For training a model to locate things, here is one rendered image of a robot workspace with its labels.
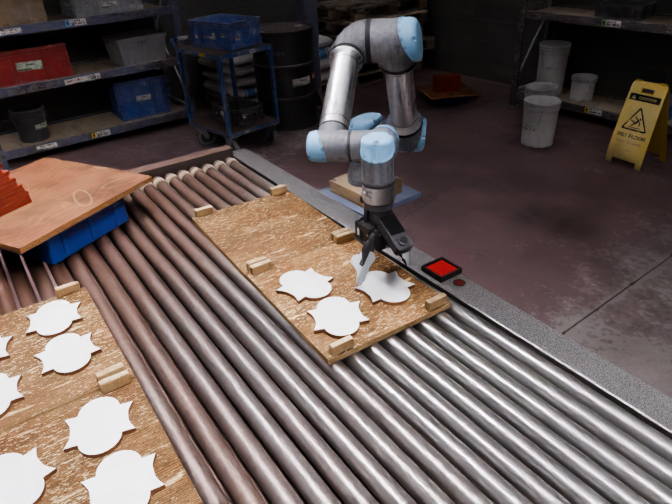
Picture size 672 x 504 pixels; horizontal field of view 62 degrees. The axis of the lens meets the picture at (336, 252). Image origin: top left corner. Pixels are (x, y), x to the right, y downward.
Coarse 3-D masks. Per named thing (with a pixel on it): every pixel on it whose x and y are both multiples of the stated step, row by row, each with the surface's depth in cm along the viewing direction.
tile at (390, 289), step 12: (372, 276) 144; (384, 276) 144; (396, 276) 144; (360, 288) 140; (372, 288) 139; (384, 288) 139; (396, 288) 139; (408, 288) 140; (372, 300) 135; (384, 300) 135; (396, 300) 135
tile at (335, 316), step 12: (324, 300) 136; (336, 300) 136; (312, 312) 132; (324, 312) 132; (336, 312) 132; (348, 312) 132; (360, 312) 131; (324, 324) 128; (336, 324) 128; (348, 324) 128; (360, 324) 129; (336, 336) 125
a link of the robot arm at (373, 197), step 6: (366, 192) 127; (372, 192) 126; (378, 192) 126; (384, 192) 126; (390, 192) 127; (366, 198) 128; (372, 198) 127; (378, 198) 126; (384, 198) 126; (390, 198) 127; (372, 204) 127; (378, 204) 127; (384, 204) 127
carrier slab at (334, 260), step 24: (288, 264) 153; (312, 264) 152; (336, 264) 152; (384, 264) 151; (264, 288) 143; (336, 288) 142; (288, 312) 134; (384, 312) 133; (408, 312) 132; (432, 312) 132; (312, 336) 126; (360, 336) 126; (384, 336) 126; (336, 360) 121
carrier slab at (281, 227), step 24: (288, 192) 193; (216, 216) 180; (240, 216) 179; (264, 216) 178; (288, 216) 177; (312, 216) 177; (216, 240) 166; (240, 240) 166; (264, 240) 165; (288, 240) 164; (312, 240) 164; (240, 264) 154
